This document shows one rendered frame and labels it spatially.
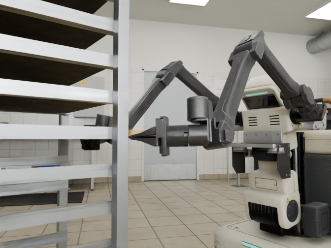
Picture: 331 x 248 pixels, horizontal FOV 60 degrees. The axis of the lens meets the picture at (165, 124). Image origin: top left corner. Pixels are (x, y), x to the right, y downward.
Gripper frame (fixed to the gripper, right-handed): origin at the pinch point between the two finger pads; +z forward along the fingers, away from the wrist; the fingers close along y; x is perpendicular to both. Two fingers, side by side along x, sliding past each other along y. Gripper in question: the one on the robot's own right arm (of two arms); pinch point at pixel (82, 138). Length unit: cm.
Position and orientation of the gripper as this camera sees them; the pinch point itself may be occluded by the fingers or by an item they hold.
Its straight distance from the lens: 111.2
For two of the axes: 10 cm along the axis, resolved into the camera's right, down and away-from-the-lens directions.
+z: -1.5, -0.3, -9.9
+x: 9.9, -0.1, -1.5
